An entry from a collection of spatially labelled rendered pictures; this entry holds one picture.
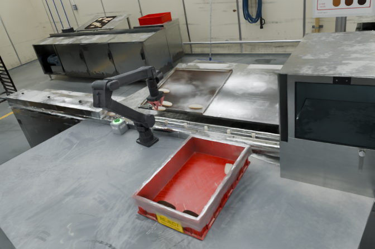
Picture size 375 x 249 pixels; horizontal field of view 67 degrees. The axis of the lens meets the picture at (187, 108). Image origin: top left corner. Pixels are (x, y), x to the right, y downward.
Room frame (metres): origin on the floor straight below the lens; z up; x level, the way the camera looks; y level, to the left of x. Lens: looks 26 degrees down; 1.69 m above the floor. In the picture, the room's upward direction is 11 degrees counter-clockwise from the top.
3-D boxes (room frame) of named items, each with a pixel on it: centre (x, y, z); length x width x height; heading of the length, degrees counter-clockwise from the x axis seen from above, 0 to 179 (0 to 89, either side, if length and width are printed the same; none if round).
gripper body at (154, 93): (1.59, 0.18, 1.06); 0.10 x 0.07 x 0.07; 144
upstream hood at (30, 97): (2.20, 1.06, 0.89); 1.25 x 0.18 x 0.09; 54
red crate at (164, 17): (5.40, 0.27, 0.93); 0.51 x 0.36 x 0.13; 58
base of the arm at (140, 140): (1.43, 0.27, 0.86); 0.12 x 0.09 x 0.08; 45
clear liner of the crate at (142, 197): (0.97, 0.02, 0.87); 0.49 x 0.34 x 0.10; 143
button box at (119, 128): (1.61, 0.45, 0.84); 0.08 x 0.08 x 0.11; 54
